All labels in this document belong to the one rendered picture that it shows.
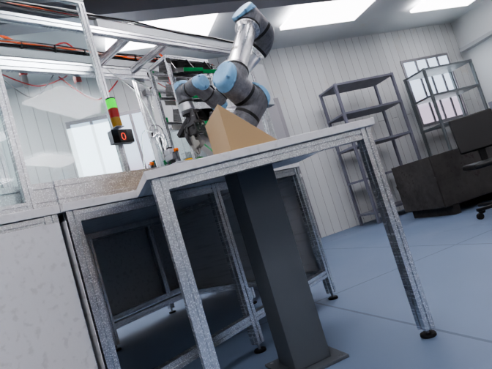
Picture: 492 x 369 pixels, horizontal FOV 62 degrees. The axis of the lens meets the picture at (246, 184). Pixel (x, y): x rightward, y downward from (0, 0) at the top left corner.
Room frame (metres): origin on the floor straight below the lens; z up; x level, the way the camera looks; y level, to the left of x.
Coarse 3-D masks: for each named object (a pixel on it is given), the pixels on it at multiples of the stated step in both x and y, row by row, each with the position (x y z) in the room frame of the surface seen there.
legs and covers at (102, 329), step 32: (192, 192) 1.88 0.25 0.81; (288, 192) 2.63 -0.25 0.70; (64, 224) 1.43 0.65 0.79; (128, 224) 3.12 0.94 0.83; (192, 224) 3.28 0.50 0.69; (224, 224) 1.97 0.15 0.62; (96, 256) 2.88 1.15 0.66; (192, 256) 3.35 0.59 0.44; (224, 256) 3.11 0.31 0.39; (320, 256) 2.51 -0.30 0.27; (96, 288) 1.45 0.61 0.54; (224, 288) 3.11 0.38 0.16; (96, 320) 1.43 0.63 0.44; (128, 320) 2.97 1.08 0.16; (256, 320) 1.99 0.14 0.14; (96, 352) 1.44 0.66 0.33; (192, 352) 1.69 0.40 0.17; (256, 352) 1.97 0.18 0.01
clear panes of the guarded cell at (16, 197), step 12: (0, 120) 1.37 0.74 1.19; (0, 132) 1.36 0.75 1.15; (0, 144) 1.35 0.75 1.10; (0, 156) 1.35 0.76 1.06; (0, 168) 1.34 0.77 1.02; (12, 168) 1.37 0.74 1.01; (0, 180) 1.33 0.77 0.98; (12, 180) 1.36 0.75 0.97; (0, 192) 1.33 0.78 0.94; (12, 192) 1.35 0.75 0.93; (0, 204) 1.32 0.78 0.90; (12, 204) 1.35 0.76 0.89
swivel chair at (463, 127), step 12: (456, 120) 3.95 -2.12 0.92; (468, 120) 3.92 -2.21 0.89; (480, 120) 3.89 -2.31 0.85; (456, 132) 3.94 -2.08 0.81; (468, 132) 3.92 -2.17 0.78; (480, 132) 3.89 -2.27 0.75; (456, 144) 3.96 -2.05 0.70; (468, 144) 3.91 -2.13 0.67; (480, 144) 3.88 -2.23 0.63; (480, 156) 3.92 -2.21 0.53; (468, 168) 3.77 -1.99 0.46; (480, 204) 3.95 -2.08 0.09; (480, 216) 3.68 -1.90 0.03
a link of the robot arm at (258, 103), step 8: (256, 88) 1.68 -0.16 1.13; (264, 88) 1.70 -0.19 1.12; (248, 96) 1.65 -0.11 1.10; (256, 96) 1.67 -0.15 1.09; (264, 96) 1.70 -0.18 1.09; (240, 104) 1.67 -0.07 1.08; (248, 104) 1.67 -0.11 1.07; (256, 104) 1.68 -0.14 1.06; (264, 104) 1.71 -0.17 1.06; (256, 112) 1.68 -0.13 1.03
